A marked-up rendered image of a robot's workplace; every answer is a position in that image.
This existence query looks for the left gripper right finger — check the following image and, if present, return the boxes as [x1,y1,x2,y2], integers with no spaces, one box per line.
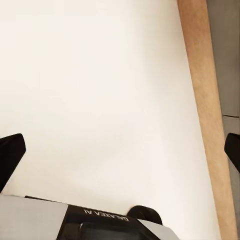
[224,132,240,172]

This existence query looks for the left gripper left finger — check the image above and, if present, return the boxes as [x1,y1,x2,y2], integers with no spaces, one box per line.
[0,133,26,194]

